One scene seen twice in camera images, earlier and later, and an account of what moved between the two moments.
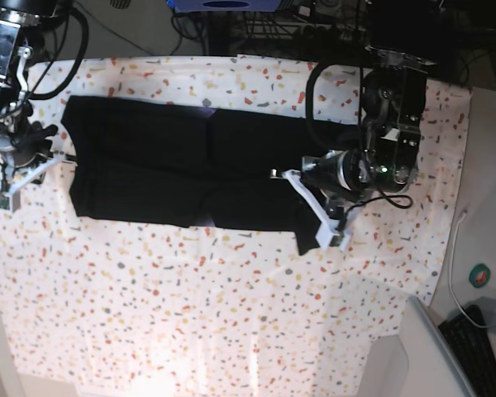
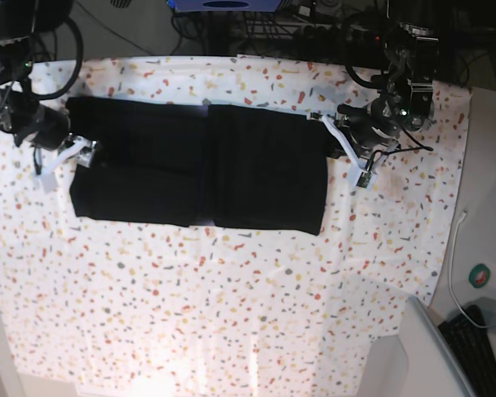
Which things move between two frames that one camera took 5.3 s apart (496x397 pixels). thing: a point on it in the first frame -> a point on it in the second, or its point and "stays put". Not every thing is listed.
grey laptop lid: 434,370 stays put
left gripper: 30,145 -> 49,128
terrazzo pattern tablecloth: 97,309 stays put
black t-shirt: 171,163 stays put
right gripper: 337,176 -> 369,130
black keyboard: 471,348 stays put
